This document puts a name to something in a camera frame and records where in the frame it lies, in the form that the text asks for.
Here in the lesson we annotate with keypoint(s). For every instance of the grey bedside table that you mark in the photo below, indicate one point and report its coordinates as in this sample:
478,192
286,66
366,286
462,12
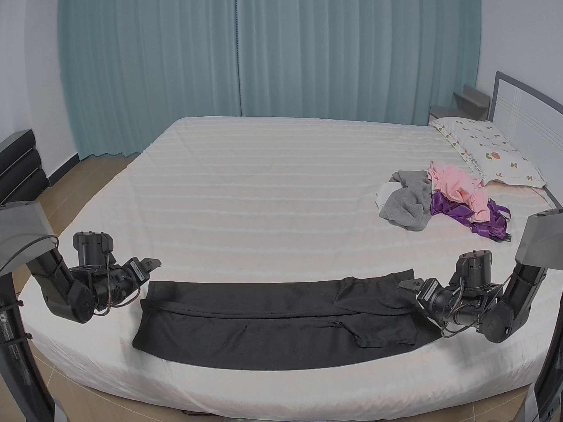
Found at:
466,101

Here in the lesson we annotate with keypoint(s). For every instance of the black chest of drawers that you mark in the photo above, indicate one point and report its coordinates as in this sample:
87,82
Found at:
20,165

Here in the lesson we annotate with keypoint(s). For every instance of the pink garment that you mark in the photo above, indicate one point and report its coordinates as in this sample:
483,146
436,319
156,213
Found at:
457,185

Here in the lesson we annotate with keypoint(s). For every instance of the bed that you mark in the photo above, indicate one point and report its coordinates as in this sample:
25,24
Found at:
264,183

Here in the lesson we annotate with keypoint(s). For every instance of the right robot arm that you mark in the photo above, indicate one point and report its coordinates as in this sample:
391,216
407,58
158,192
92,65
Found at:
519,297

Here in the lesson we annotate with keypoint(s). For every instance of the white garment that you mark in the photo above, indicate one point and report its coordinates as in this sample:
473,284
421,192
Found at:
383,194

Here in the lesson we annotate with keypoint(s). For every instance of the grey garment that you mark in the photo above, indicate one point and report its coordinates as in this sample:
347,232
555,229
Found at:
407,205

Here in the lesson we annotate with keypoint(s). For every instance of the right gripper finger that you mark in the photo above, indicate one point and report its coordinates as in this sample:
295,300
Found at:
413,285

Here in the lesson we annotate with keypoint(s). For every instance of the white printed pillow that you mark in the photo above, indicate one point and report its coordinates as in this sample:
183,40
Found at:
488,147

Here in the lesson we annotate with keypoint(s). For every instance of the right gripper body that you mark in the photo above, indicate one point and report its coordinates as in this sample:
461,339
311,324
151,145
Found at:
442,303

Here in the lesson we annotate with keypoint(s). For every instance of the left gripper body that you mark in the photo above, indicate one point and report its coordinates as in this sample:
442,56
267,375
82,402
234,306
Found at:
127,282

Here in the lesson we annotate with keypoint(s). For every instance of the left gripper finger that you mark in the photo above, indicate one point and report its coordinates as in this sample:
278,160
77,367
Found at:
150,265

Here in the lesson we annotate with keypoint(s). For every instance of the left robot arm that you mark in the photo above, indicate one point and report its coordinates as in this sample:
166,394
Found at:
61,292

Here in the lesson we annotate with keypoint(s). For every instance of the purple garment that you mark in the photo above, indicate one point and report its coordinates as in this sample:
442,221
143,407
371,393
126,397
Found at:
453,211

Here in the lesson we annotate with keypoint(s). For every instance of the black T-shirt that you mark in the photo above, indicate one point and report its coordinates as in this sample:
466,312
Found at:
264,328

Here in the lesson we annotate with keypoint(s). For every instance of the blue-green curtain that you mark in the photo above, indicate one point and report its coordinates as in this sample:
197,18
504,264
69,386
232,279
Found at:
176,59

